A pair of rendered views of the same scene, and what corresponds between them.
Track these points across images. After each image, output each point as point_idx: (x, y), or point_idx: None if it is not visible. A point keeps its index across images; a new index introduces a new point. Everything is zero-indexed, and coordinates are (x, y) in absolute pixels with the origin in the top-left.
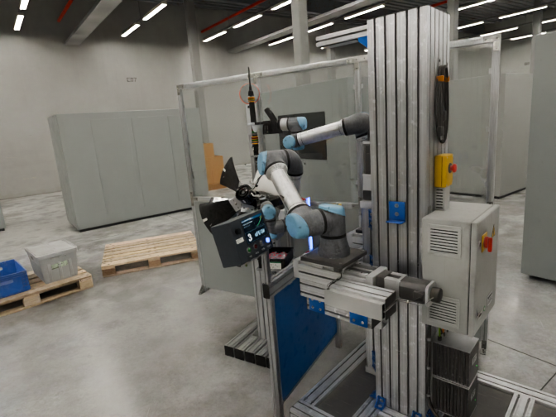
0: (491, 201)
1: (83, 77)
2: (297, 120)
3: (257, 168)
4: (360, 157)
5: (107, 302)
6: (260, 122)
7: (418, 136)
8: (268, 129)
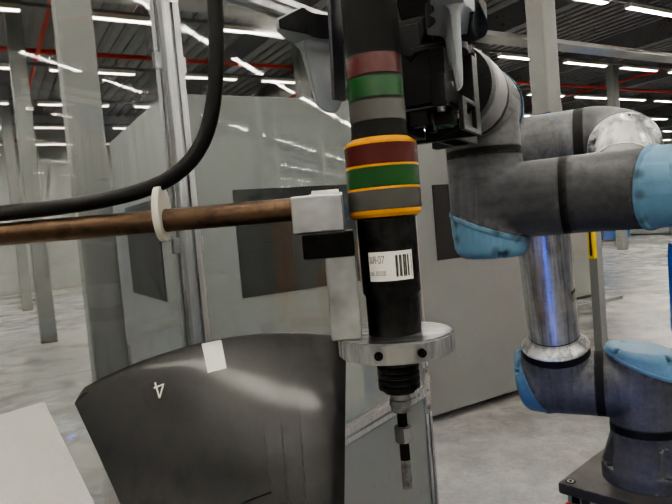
0: (427, 365)
1: None
2: (515, 83)
3: (410, 467)
4: (205, 324)
5: None
6: (486, 5)
7: None
8: (475, 95)
